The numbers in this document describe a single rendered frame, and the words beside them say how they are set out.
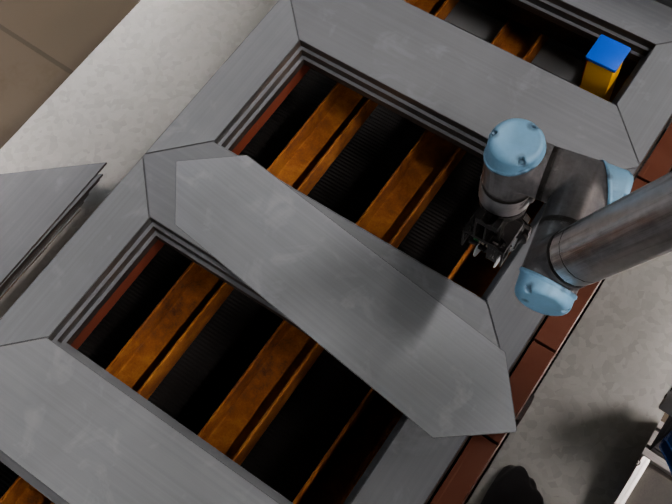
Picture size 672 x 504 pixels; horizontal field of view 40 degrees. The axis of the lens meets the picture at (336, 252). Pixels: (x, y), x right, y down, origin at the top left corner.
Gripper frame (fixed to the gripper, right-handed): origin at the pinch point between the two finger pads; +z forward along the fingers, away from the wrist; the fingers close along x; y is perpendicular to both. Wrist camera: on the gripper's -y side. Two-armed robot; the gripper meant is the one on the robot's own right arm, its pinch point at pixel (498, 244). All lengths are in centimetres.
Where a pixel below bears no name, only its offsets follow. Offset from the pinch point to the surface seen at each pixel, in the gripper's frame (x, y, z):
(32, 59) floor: -166, -18, 88
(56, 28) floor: -168, -31, 88
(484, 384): 10.1, 21.2, 1.4
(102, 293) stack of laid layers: -52, 42, 5
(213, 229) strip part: -42.2, 23.0, 1.5
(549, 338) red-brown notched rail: 14.4, 7.6, 5.4
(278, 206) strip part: -35.4, 13.4, 1.5
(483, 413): 12.3, 25.2, 1.4
